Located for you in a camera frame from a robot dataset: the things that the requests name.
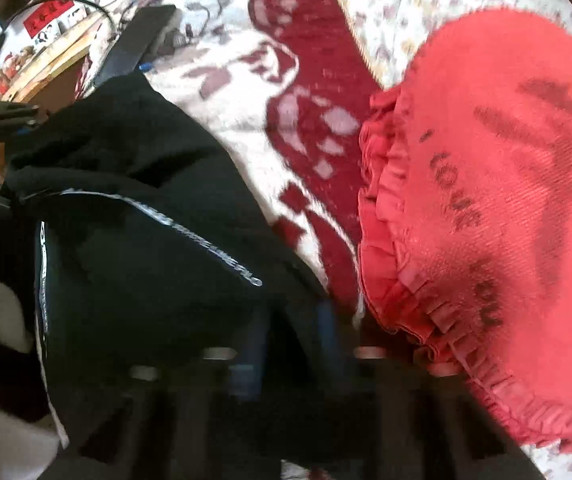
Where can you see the red heart-shaped ruffled pillow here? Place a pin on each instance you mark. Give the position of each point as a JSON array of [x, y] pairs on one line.
[[491, 185]]

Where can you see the small-flower print quilt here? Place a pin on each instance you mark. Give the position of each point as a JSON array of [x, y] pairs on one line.
[[416, 0]]

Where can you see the wooden furniture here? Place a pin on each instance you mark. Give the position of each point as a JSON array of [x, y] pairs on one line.
[[51, 62]]

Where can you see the black pants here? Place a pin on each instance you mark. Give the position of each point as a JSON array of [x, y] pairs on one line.
[[141, 185]]

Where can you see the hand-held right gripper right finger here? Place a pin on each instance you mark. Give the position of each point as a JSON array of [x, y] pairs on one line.
[[327, 330]]

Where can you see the red and white floral blanket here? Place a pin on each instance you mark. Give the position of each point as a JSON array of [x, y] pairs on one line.
[[226, 110]]

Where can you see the black smartphone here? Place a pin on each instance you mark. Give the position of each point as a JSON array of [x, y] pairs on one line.
[[136, 45]]

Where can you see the red wall poster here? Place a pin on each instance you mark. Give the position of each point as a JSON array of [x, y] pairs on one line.
[[48, 15]]

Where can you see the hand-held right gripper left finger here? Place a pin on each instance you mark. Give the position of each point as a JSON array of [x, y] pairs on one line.
[[248, 345]]

